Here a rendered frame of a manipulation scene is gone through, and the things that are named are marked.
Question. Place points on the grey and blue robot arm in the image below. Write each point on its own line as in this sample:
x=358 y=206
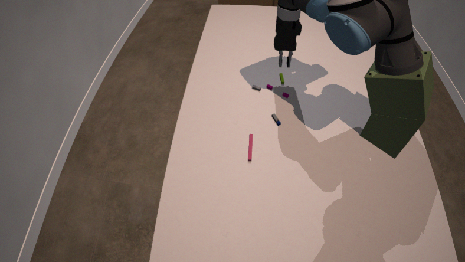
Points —
x=354 y=26

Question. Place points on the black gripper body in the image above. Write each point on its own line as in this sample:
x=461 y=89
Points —
x=287 y=29

